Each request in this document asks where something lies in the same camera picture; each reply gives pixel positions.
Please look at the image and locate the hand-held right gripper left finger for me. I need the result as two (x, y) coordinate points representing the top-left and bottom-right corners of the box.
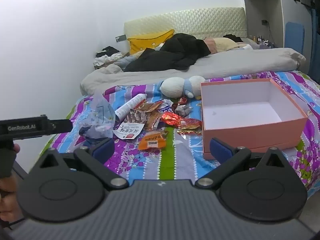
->
(29, 138), (129, 190)

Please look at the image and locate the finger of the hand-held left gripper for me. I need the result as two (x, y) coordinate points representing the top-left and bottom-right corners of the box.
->
(50, 120), (73, 133)

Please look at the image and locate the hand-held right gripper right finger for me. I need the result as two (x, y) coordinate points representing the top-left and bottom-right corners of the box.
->
(195, 137), (298, 188)

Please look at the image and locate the pink cardboard box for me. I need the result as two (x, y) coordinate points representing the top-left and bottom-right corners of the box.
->
(201, 78), (308, 160)

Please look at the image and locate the red label clear snack packet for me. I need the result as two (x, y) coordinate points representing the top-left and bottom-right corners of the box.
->
(177, 118), (202, 136)

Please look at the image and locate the grey clear snack packet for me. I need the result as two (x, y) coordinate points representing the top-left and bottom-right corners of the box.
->
(174, 104), (194, 117)

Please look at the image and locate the green edged snack packet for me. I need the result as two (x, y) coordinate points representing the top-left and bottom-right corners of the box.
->
(144, 110), (163, 132)

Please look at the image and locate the person's left hand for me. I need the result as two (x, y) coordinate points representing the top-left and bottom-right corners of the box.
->
(0, 144), (24, 224)

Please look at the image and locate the white torn snack packet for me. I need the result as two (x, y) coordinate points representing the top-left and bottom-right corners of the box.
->
(112, 123), (145, 140)

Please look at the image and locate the clear bluish plastic bag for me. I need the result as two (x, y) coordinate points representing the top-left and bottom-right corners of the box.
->
(79, 92), (116, 139)

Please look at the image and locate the white tube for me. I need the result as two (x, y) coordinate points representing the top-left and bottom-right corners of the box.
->
(115, 93), (147, 122)

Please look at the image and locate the orange snack packet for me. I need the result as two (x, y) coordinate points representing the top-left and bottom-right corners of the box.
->
(138, 131), (167, 150)

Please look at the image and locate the red foil snack packet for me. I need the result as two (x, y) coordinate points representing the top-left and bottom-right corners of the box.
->
(161, 112), (186, 128)

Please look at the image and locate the blue and white snack packet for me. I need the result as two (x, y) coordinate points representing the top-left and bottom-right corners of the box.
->
(159, 99), (174, 113)

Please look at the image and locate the white and blue plush toy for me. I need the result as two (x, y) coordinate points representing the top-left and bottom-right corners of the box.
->
(159, 76), (206, 99)

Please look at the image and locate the pile of clothes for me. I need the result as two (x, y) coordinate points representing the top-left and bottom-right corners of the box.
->
(94, 46), (125, 67)

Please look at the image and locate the grey duvet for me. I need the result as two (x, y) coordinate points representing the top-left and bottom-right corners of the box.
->
(80, 47), (307, 96)

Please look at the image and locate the grey blue cloth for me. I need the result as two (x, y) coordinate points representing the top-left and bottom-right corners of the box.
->
(115, 54), (141, 71)

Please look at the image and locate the beige pillow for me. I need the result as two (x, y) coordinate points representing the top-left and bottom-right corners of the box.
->
(204, 37), (240, 54)

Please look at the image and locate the black clothing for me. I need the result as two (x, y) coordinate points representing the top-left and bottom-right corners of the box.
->
(124, 33), (212, 72)

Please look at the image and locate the yellow pillow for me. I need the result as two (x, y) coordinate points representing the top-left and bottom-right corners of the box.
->
(127, 29), (175, 55)

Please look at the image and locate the dark cloth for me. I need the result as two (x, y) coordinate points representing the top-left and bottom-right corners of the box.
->
(223, 34), (244, 43)

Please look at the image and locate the group of small bottles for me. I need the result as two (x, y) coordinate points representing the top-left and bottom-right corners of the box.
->
(252, 35), (275, 48)

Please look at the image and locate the cream padded headboard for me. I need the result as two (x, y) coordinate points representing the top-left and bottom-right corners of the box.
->
(124, 7), (248, 46)

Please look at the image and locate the blue panel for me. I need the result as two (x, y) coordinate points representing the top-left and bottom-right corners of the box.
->
(285, 22), (305, 55)

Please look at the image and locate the blue curtain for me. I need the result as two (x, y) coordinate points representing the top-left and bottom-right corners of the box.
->
(309, 7), (320, 83)

